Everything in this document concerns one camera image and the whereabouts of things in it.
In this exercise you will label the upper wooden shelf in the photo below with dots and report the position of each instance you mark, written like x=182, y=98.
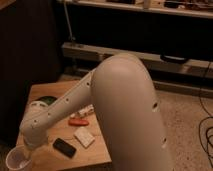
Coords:
x=128, y=7

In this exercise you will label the black phone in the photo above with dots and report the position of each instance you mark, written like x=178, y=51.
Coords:
x=64, y=147

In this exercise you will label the white rectangular box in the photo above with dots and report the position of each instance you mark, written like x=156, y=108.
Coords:
x=84, y=137

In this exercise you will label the white dotted cube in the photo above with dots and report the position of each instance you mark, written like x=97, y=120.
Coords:
x=86, y=111

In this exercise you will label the green ceramic bowl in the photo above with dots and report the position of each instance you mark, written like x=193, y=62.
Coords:
x=47, y=99

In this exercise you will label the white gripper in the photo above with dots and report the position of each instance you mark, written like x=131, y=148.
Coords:
x=32, y=143

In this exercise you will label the orange red marker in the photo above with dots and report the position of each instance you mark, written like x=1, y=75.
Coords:
x=78, y=122

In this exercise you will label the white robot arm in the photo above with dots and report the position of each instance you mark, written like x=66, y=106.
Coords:
x=124, y=99

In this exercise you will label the low metal shelf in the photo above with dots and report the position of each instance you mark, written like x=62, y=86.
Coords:
x=151, y=61

